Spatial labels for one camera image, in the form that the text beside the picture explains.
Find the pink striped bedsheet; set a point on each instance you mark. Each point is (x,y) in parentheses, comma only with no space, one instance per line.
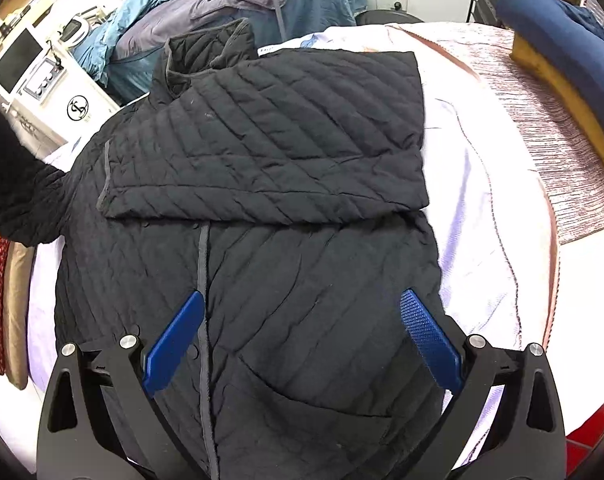
(557,160)

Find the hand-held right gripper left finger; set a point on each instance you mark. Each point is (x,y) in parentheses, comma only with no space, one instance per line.
(174,342)

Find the purple floral blanket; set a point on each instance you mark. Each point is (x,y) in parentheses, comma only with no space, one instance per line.
(472,210)

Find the blue covered bed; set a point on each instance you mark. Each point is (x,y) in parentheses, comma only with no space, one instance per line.
(322,0)

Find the red plastic box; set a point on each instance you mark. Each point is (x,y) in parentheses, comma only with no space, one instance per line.
(587,425)

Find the beige pillow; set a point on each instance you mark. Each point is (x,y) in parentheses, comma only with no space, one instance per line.
(17,320)

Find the small white device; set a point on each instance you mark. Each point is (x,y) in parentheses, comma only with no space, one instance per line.
(77,29)

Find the white wall outlet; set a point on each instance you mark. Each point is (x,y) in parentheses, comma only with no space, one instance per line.
(399,2)

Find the black quilted jacket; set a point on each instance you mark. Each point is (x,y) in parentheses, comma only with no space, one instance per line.
(282,160)

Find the white cabinet machine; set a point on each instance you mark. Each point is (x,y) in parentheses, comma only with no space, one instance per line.
(82,90)

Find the navy blue pillow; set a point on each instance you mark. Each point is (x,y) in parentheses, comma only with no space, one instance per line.
(532,10)

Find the yellow cushion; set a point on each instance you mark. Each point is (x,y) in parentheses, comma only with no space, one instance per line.
(557,75)

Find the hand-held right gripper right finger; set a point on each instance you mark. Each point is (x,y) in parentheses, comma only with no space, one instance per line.
(429,340)

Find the black round stool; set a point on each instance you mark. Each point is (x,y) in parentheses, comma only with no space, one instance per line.
(382,17)

